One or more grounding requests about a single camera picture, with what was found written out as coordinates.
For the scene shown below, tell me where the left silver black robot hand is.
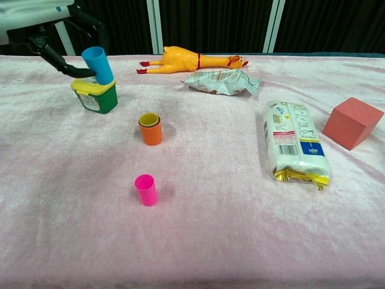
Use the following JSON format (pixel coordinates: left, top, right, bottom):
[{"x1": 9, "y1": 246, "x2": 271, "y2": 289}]
[{"x1": 0, "y1": 0, "x2": 110, "y2": 78}]

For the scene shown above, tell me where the light blue plastic cup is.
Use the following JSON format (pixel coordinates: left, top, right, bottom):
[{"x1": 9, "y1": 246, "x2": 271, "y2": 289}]
[{"x1": 81, "y1": 46, "x2": 115, "y2": 85}]

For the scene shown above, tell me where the yellow plastic cup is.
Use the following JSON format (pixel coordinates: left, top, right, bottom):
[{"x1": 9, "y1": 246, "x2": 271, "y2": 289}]
[{"x1": 138, "y1": 113, "x2": 161, "y2": 128}]

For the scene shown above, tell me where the pink plastic cup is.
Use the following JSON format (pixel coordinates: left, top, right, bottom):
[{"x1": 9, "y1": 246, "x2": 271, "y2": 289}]
[{"x1": 134, "y1": 174, "x2": 158, "y2": 207}]

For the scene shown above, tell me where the orange plastic cup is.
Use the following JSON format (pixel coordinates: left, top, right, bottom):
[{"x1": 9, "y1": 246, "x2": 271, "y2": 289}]
[{"x1": 138, "y1": 114, "x2": 164, "y2": 147}]

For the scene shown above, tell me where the green tub with yellow lid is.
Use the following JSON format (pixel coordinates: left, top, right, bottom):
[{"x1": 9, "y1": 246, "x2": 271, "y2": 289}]
[{"x1": 70, "y1": 77, "x2": 119, "y2": 114}]

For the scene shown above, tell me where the yellow rubber chicken toy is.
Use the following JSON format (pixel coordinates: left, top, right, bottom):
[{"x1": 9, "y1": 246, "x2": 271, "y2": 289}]
[{"x1": 136, "y1": 45, "x2": 250, "y2": 75}]

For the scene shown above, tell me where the black backdrop curtain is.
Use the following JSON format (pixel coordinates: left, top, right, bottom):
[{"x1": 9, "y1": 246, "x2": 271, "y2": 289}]
[{"x1": 0, "y1": 0, "x2": 385, "y2": 57}]

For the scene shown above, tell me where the silver snack bag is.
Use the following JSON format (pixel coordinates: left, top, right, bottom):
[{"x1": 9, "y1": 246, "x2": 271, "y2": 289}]
[{"x1": 180, "y1": 69, "x2": 262, "y2": 96}]

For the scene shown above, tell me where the pink plush tablecloth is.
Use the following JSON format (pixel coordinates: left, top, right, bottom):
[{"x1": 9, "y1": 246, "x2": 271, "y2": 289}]
[{"x1": 0, "y1": 53, "x2": 385, "y2": 289}]

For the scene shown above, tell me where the white yellow food package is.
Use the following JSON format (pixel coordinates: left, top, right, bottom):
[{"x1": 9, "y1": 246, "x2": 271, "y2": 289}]
[{"x1": 262, "y1": 100, "x2": 331, "y2": 192}]

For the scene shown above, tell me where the red foam cube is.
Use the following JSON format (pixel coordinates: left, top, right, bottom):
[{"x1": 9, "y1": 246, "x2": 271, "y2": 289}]
[{"x1": 322, "y1": 96, "x2": 385, "y2": 151}]

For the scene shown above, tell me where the slanted white frame post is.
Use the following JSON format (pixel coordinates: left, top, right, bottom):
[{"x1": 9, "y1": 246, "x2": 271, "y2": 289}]
[{"x1": 54, "y1": 18, "x2": 76, "y2": 56}]

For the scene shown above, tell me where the wide white frame post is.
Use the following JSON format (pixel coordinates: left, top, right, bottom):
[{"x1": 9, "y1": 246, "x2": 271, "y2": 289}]
[{"x1": 146, "y1": 0, "x2": 164, "y2": 55}]

